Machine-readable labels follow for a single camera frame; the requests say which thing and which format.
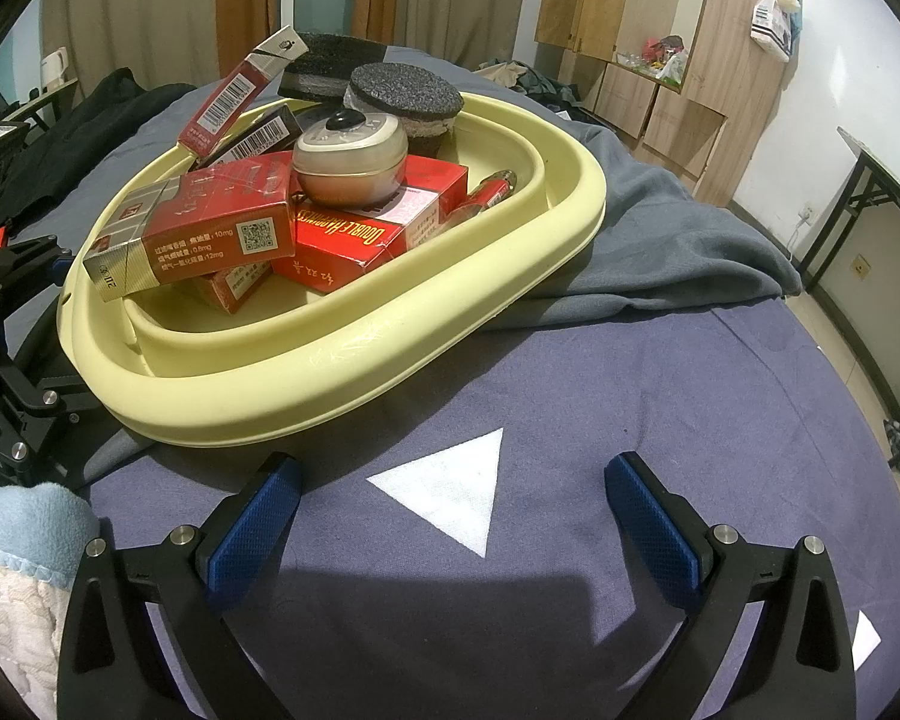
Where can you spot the yellow plastic basin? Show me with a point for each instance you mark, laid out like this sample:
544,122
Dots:
307,390

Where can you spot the black frame desk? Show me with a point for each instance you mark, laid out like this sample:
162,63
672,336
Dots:
885,187

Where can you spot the small dark round sponge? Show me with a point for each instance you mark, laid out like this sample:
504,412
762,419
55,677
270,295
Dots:
405,90

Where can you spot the black clothing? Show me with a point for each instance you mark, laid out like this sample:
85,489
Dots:
105,116

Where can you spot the beige curtain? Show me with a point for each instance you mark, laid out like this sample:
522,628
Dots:
142,7

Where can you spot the white quilt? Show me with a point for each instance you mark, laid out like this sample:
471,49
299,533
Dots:
7,615

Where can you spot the colourful clutter on wardrobe shelf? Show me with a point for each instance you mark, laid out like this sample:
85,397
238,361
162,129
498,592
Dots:
656,52

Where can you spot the gold and red cigarette pack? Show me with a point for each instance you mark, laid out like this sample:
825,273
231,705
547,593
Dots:
195,240

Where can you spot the red lighter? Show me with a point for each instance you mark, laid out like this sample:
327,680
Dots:
487,193

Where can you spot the round cream jar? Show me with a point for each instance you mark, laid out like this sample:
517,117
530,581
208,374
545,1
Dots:
352,165

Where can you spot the black cigarette pack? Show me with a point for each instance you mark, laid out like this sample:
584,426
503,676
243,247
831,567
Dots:
259,136

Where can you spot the large dark round sponge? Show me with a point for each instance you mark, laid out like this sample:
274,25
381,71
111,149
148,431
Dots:
322,52

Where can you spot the pile of clothes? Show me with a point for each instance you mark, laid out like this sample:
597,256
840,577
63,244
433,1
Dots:
532,82

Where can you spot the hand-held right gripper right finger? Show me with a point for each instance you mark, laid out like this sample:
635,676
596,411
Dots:
652,532

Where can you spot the hanging plastic bag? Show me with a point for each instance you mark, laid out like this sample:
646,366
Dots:
772,22

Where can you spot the wooden wardrobe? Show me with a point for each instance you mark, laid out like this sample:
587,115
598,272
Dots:
720,30

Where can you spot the white kettle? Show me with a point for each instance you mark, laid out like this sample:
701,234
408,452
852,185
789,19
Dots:
56,67

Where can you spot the dark red white-top cigarette pack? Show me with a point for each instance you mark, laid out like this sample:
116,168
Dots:
225,101

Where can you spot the red box with yellow print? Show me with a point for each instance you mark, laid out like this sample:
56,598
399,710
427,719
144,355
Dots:
360,240

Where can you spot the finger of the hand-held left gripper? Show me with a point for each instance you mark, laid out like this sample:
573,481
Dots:
30,259
52,394

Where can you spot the blue-grey table cloth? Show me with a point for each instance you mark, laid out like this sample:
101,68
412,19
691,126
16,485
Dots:
645,390

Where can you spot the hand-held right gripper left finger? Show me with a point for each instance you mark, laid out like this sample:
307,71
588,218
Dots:
251,532

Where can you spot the grey blanket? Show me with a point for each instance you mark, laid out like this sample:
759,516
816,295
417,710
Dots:
645,225

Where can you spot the small red cigarette pack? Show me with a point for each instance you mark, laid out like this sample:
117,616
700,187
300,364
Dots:
232,289

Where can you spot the light blue towel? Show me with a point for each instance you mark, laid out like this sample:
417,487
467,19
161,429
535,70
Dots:
30,517

